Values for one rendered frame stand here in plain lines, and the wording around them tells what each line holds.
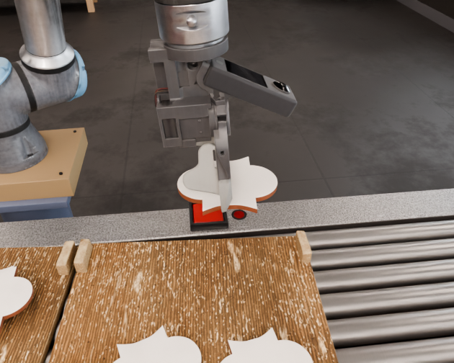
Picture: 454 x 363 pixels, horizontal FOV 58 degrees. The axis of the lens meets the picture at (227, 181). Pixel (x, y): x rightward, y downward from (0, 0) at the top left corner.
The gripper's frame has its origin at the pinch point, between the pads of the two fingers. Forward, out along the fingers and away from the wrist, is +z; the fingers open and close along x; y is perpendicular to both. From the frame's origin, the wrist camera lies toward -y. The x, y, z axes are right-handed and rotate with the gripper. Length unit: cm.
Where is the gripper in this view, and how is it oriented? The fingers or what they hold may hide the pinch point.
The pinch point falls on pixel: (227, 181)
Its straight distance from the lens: 56.5
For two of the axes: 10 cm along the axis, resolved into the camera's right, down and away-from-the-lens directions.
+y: -10.0, 0.9, 0.0
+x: 0.5, 6.1, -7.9
